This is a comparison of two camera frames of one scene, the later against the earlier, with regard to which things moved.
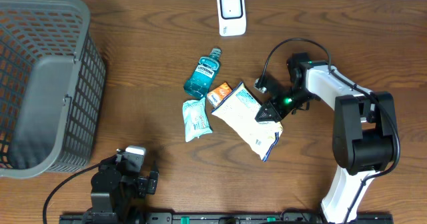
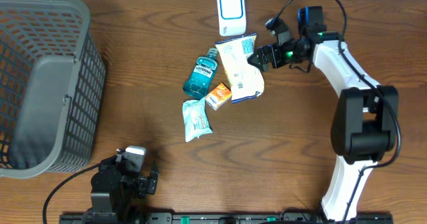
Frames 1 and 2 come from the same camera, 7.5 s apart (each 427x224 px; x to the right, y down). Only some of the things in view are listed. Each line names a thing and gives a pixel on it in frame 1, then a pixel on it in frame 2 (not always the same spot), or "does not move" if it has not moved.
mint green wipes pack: x=196 y=122 does not move
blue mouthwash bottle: x=201 y=79 does not move
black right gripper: x=275 y=115 to x=262 y=53
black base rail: x=113 y=217 does not move
